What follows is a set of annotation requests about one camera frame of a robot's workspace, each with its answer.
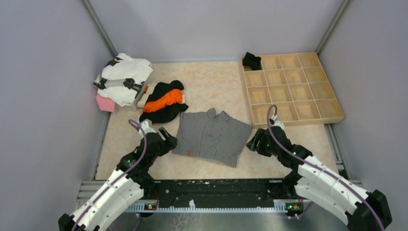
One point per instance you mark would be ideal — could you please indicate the grey striped underwear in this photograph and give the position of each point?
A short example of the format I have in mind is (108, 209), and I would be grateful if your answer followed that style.
(212, 136)

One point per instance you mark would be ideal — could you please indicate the white perforated basket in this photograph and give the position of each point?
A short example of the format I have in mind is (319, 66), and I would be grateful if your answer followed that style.
(133, 106)

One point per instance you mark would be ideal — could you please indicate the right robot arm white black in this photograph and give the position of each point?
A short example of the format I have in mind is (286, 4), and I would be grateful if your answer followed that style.
(357, 208)

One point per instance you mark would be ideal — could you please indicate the orange underwear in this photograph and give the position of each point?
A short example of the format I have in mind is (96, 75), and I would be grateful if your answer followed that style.
(172, 97)

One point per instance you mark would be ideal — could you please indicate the wooden compartment tray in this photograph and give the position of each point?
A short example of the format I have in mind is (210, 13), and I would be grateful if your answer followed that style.
(297, 84)

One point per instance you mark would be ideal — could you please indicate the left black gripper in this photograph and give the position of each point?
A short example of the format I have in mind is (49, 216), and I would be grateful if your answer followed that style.
(169, 143)

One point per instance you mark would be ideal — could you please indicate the black metal base rail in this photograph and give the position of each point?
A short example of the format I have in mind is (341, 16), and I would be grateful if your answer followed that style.
(220, 195)

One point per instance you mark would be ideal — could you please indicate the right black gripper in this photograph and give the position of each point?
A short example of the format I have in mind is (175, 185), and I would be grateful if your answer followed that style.
(260, 135)

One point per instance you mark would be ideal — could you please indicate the white black clothes pile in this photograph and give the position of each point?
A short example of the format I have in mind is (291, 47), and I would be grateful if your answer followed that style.
(123, 79)

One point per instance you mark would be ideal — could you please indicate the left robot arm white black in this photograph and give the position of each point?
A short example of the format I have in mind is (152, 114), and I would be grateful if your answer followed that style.
(129, 182)

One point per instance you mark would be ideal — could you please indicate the black boxer underwear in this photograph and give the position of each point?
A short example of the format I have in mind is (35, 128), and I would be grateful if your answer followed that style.
(252, 61)

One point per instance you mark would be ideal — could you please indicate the pink cloth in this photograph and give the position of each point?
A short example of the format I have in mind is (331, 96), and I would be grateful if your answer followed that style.
(105, 104)

